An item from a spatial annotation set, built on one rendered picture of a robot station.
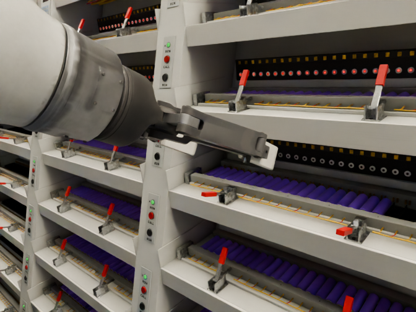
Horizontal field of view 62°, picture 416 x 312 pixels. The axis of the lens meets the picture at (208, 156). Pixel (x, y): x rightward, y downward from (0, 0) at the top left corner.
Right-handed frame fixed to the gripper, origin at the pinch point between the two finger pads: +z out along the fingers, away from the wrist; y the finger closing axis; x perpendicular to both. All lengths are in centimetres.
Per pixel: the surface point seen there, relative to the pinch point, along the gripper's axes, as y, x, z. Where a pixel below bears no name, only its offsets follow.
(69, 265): -80, -44, 32
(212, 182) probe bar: -20.9, -4.5, 24.6
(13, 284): -117, -65, 33
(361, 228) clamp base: 13.3, -6.0, 21.1
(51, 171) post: -100, -15, 26
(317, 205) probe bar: 4.3, -3.9, 24.3
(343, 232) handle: 12.8, -7.0, 14.6
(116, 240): -51, -27, 26
